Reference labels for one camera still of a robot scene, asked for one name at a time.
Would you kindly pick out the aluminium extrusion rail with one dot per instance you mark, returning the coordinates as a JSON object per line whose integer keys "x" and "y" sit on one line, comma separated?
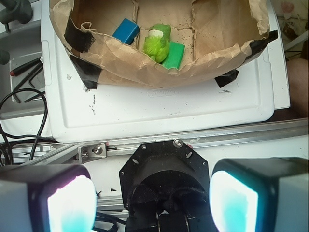
{"x": 283, "y": 134}

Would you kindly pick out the green rectangular block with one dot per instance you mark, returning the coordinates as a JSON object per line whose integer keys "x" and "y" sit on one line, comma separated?
{"x": 175, "y": 55}

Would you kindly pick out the brown paper bag tray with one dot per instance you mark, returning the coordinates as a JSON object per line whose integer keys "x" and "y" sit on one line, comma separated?
{"x": 219, "y": 36}

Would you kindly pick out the white plastic lid board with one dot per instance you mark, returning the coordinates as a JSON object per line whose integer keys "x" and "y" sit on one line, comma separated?
{"x": 76, "y": 114}

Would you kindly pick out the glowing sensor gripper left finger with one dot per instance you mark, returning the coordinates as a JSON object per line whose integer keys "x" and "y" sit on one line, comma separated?
{"x": 47, "y": 198}

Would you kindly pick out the black octagonal mount base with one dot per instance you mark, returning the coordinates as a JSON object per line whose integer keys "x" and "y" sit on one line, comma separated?
{"x": 166, "y": 191}

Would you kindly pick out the blue rectangular block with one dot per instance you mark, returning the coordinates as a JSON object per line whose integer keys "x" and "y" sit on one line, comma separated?
{"x": 126, "y": 31}

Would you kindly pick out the green plush animal toy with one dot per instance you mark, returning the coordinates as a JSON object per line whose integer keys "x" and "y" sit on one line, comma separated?
{"x": 156, "y": 44}

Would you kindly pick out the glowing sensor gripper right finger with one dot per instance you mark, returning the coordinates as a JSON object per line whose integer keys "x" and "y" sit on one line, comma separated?
{"x": 260, "y": 195}

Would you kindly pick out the red tipped black screwdriver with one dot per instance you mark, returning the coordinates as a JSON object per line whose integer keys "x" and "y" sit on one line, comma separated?
{"x": 24, "y": 67}

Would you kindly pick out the grey clamp handle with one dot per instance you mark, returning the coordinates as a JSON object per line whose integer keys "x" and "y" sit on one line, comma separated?
{"x": 15, "y": 10}

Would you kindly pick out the silver corner bracket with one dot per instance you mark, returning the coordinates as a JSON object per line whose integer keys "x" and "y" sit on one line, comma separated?
{"x": 91, "y": 151}

